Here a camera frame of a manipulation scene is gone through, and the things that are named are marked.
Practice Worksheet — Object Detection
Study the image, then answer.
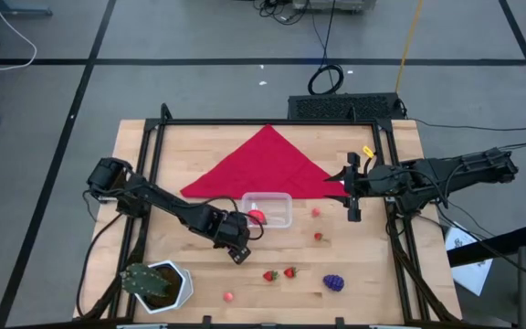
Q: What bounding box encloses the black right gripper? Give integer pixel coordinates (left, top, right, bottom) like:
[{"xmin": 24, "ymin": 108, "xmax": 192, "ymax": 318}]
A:
[{"xmin": 323, "ymin": 152, "xmax": 374, "ymax": 224}]

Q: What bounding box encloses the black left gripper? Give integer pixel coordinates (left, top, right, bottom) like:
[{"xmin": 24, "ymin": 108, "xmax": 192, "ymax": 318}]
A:
[{"xmin": 215, "ymin": 209, "xmax": 268, "ymax": 266}]

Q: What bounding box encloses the purple toy grape bunch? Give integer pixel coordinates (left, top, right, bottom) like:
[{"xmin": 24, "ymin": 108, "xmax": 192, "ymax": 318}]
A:
[{"xmin": 321, "ymin": 273, "xmax": 346, "ymax": 293}]

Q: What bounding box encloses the clear plastic tupperware container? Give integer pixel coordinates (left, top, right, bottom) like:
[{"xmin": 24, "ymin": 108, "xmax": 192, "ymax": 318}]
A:
[{"xmin": 240, "ymin": 191, "xmax": 294, "ymax": 229}]

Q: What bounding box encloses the red cloth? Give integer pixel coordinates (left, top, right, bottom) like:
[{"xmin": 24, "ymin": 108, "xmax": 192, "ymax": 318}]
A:
[{"xmin": 179, "ymin": 123, "xmax": 352, "ymax": 201}]

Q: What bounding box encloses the black computer case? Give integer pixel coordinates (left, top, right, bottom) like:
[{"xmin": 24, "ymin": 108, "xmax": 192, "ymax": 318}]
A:
[{"xmin": 287, "ymin": 91, "xmax": 406, "ymax": 122}]

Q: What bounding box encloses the white hexagonal plant pot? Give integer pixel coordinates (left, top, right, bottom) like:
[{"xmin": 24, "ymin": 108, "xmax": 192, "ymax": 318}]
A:
[{"xmin": 133, "ymin": 259, "xmax": 195, "ymax": 315}]

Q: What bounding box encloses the green toy cactus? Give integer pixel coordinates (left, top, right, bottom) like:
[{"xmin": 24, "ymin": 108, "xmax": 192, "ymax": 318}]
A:
[{"xmin": 120, "ymin": 261, "xmax": 174, "ymax": 299}]

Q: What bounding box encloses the white printed paper sheet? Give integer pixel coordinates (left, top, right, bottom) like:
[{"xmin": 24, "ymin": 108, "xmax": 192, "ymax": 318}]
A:
[{"xmin": 444, "ymin": 220, "xmax": 495, "ymax": 298}]

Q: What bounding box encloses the black side desk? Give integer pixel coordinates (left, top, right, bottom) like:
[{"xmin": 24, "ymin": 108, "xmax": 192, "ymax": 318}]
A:
[{"xmin": 447, "ymin": 222, "xmax": 526, "ymax": 329}]

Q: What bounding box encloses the gray equipment box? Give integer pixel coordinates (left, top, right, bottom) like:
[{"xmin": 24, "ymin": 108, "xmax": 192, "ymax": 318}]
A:
[{"xmin": 291, "ymin": 0, "xmax": 378, "ymax": 13}]

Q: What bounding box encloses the black metal table frame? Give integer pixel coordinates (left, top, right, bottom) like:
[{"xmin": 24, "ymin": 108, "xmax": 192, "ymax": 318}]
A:
[{"xmin": 71, "ymin": 101, "xmax": 464, "ymax": 326}]

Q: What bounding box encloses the black hanging cable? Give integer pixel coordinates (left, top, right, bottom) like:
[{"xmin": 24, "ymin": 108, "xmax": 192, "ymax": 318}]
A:
[{"xmin": 306, "ymin": 0, "xmax": 346, "ymax": 97}]

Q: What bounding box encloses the yellow hanging cable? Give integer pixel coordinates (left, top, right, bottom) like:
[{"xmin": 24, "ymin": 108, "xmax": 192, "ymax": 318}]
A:
[{"xmin": 394, "ymin": 0, "xmax": 426, "ymax": 95}]

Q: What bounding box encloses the black floor cable bundle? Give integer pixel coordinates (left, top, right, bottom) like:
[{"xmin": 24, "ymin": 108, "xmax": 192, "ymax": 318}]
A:
[{"xmin": 249, "ymin": 0, "xmax": 312, "ymax": 27}]

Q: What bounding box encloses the white floor cable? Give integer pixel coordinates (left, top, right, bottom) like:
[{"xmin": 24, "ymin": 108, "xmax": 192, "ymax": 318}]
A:
[{"xmin": 0, "ymin": 0, "xmax": 38, "ymax": 72}]

